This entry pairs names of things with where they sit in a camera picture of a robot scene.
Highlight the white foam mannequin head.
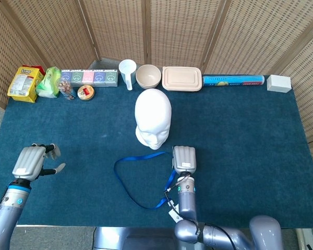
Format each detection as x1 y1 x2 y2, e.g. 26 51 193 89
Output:
135 88 172 151

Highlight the blue lanyard with badge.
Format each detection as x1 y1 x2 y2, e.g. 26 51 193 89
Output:
113 152 183 224

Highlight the woven rattan folding screen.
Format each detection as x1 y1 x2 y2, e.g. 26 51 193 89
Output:
0 0 313 204

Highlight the green white plastic bag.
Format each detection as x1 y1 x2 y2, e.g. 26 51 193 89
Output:
35 66 62 99

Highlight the green pastel cube box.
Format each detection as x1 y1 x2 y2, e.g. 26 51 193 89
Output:
71 69 84 88
105 69 119 88

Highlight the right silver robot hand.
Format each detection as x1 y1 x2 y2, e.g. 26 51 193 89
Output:
171 145 198 174

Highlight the teal table cloth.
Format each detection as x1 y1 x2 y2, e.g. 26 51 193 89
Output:
0 85 313 229

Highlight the purple pastel cube box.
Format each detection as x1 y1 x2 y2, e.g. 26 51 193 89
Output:
93 69 107 88
61 69 73 88

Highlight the white rectangular box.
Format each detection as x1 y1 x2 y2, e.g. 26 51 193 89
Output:
266 74 292 93

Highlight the white light-blue handled cup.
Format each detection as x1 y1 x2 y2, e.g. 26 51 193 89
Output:
118 59 137 91

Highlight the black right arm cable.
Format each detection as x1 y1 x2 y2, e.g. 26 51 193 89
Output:
163 179 235 250

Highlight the clear jar with sticks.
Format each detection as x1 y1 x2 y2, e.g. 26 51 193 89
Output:
57 80 77 101

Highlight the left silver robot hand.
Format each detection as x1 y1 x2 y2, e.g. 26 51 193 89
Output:
11 142 66 182

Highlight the grey robot torso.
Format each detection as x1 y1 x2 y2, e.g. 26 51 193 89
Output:
92 226 178 250

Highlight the beige bowl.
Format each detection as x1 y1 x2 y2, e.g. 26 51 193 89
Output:
135 64 162 90

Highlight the round yellow tin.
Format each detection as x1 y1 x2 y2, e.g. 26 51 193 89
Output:
77 85 95 102

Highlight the beige lidded lunch box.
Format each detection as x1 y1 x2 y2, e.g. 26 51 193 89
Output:
162 66 203 92

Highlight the yellow Lipo snack bag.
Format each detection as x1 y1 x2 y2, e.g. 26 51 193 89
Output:
7 65 45 104

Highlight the blue plastic food wrap roll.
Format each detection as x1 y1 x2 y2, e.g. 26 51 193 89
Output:
202 74 266 88

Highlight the pink pastel cube box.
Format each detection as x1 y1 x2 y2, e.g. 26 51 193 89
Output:
82 69 95 86

